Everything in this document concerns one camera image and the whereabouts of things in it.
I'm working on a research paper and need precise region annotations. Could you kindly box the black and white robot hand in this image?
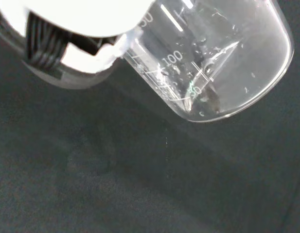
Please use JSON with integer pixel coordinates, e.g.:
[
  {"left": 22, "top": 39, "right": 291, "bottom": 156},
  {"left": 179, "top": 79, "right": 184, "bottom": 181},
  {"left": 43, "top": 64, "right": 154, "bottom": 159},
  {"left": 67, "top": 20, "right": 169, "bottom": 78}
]
[{"left": 0, "top": 0, "right": 155, "bottom": 90}]

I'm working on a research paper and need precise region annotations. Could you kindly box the black scalloped bench cloth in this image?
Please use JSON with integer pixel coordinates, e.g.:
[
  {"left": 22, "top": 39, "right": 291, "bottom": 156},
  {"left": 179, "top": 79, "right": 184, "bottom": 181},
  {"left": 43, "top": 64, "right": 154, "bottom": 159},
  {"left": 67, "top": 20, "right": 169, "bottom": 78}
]
[{"left": 0, "top": 0, "right": 300, "bottom": 233}]

